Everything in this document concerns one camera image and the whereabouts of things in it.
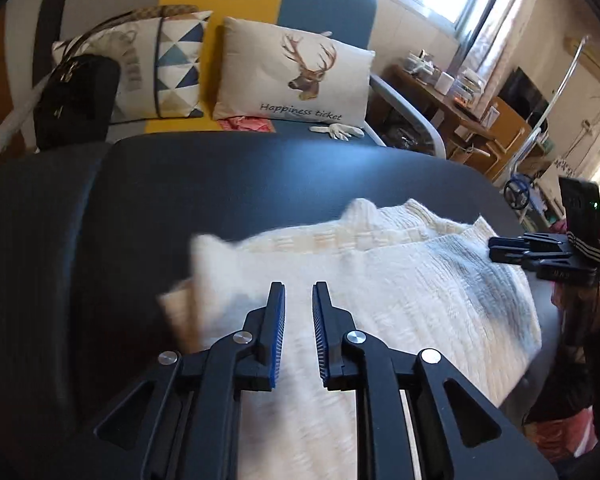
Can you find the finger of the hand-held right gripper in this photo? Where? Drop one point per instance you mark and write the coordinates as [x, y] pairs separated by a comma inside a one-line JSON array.
[[530, 256], [525, 242]]

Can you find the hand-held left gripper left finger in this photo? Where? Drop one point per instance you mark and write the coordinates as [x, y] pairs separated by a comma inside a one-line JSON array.
[[279, 340]]

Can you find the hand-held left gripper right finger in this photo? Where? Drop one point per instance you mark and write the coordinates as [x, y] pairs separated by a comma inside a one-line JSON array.
[[320, 340]]

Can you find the white knitted sweater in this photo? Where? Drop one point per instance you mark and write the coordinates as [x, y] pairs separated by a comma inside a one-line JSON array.
[[405, 300]]

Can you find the person's right forearm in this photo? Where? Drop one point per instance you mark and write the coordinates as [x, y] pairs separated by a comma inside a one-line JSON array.
[[570, 380]]

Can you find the blue wheel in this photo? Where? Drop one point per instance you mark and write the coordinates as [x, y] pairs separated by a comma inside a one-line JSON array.
[[517, 192]]

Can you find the white metal rack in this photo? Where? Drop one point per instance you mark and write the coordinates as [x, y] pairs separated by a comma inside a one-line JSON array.
[[562, 90]]

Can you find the wooden side desk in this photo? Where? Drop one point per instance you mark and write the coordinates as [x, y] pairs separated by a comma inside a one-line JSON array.
[[450, 115]]

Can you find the white canister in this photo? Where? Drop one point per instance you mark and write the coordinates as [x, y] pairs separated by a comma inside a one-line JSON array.
[[446, 84]]

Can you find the pink plastic bag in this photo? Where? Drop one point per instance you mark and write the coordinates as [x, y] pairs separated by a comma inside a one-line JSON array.
[[565, 432]]

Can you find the patterned curtain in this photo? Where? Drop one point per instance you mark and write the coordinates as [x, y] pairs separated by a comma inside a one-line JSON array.
[[500, 20]]

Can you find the white gloves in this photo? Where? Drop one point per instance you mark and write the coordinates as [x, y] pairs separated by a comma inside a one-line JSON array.
[[337, 131]]

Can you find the red cloth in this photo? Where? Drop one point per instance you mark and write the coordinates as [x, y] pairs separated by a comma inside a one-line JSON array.
[[242, 124]]

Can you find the deer print pillow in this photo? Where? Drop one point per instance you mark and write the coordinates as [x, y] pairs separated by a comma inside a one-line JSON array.
[[260, 70]]

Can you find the triangle pattern pillow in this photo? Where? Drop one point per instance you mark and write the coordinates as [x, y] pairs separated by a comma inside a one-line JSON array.
[[180, 60]]

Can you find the patchwork sofa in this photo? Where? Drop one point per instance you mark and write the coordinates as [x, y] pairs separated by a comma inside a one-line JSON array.
[[325, 10]]

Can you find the black handbag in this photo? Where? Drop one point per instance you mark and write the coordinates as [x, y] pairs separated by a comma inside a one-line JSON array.
[[75, 105]]

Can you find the black wall screen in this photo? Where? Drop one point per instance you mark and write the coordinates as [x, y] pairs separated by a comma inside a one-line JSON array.
[[525, 95]]

